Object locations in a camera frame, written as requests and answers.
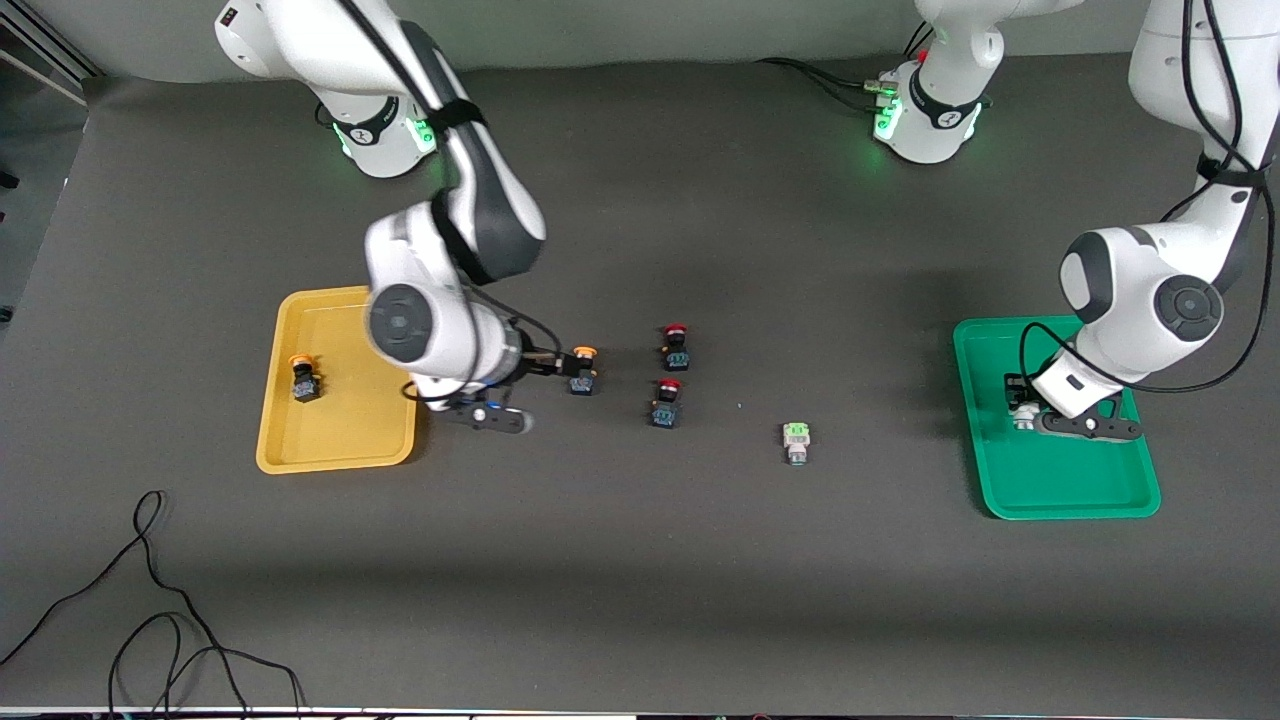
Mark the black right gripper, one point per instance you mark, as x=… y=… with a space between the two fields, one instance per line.
x=541 y=364

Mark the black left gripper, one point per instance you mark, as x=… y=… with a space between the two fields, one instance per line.
x=1016 y=390

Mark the white push button switch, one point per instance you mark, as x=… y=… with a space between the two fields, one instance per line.
x=1022 y=420

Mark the yellow push button switch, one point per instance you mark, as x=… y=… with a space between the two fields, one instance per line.
x=304 y=382
x=584 y=385

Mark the green-white push button switch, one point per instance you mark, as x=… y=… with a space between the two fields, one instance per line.
x=796 y=443

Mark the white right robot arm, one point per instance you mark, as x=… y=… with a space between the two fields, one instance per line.
x=420 y=320

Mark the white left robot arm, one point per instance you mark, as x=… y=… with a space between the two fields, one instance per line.
x=1130 y=290

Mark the green plastic tray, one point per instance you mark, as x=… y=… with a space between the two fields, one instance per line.
x=1050 y=480

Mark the yellow plastic tray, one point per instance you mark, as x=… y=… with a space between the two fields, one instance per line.
x=350 y=430

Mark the dark grey table mat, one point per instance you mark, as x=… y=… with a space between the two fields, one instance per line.
x=640 y=600

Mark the red push button switch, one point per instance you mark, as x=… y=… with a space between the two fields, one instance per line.
x=677 y=350
x=666 y=405

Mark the aluminium frame rail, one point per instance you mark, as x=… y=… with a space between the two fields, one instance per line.
x=60 y=60

